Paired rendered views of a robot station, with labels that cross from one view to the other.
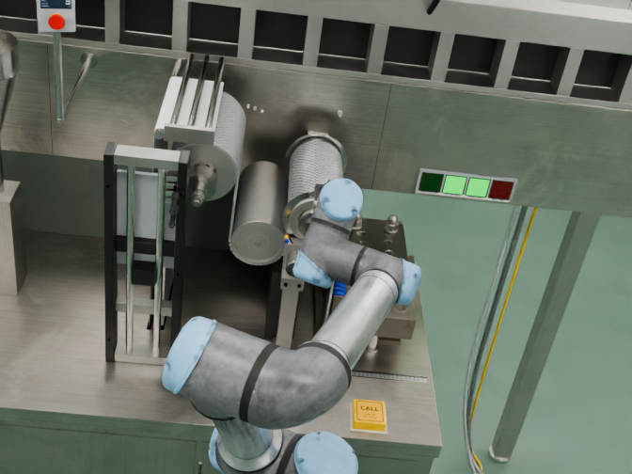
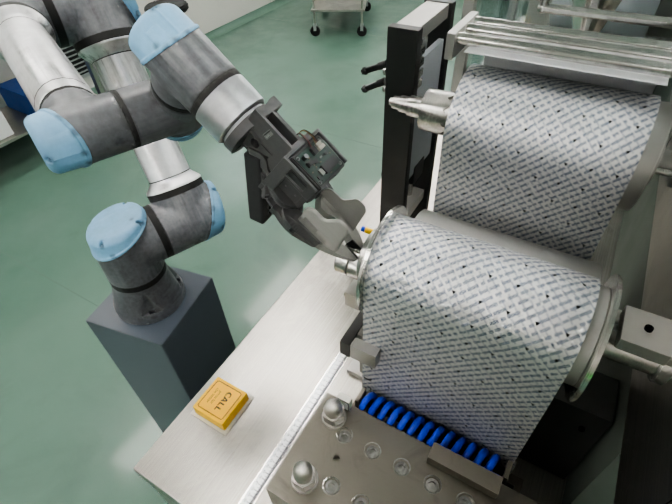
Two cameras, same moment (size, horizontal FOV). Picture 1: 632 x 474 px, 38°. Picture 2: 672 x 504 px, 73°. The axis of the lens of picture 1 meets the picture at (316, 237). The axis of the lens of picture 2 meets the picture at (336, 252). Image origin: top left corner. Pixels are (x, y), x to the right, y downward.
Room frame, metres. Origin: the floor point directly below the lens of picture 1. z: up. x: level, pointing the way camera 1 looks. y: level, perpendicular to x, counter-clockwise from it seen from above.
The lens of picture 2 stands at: (1.84, -0.36, 1.67)
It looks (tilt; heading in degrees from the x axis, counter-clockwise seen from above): 44 degrees down; 127
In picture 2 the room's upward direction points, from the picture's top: 3 degrees counter-clockwise
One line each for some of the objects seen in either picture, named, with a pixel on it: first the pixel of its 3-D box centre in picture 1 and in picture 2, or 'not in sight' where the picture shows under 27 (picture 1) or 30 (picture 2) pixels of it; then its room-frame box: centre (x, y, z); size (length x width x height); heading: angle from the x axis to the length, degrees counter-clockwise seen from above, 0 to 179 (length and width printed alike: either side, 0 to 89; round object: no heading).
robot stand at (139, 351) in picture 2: not in sight; (199, 396); (1.10, -0.08, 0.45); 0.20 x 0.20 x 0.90; 15
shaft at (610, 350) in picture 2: not in sight; (631, 351); (1.93, 0.03, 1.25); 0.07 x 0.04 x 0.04; 5
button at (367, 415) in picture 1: (369, 415); (221, 402); (1.42, -0.17, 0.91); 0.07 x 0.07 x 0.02; 5
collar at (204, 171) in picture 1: (201, 181); (443, 113); (1.59, 0.25, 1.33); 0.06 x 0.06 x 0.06; 5
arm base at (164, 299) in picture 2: not in sight; (143, 283); (1.10, -0.08, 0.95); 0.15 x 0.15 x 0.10
